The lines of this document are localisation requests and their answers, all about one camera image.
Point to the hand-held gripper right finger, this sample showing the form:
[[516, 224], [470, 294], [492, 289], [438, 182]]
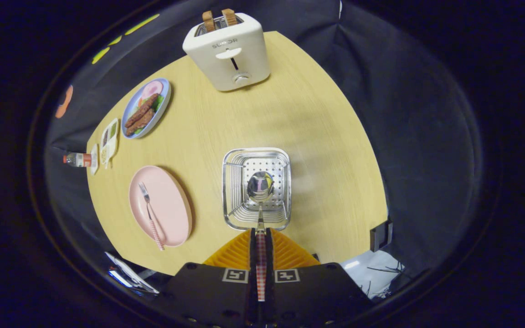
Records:
[[312, 291]]

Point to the small black box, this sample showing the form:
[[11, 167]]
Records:
[[380, 237]]

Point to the pink ham slice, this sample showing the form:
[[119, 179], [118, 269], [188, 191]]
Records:
[[153, 89]]

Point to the small white dish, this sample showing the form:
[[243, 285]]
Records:
[[94, 159]]

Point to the brown sausage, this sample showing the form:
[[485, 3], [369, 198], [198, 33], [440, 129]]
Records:
[[141, 110], [141, 122]]

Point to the white toaster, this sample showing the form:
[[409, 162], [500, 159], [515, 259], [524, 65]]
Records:
[[226, 61]]

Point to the blue plate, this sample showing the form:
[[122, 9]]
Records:
[[164, 89]]

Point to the pink plate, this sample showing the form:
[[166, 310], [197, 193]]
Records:
[[171, 205]]

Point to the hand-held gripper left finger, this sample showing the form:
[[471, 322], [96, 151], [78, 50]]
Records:
[[212, 291]]

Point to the white compartment condiment tray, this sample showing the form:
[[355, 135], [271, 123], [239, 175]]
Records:
[[109, 143]]

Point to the clear bottle with red cap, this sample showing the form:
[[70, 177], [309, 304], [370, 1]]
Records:
[[78, 160]]

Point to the brown toast slice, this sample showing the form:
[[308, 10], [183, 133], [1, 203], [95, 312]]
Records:
[[229, 17], [208, 20]]

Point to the green lettuce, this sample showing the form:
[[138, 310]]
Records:
[[157, 104]]

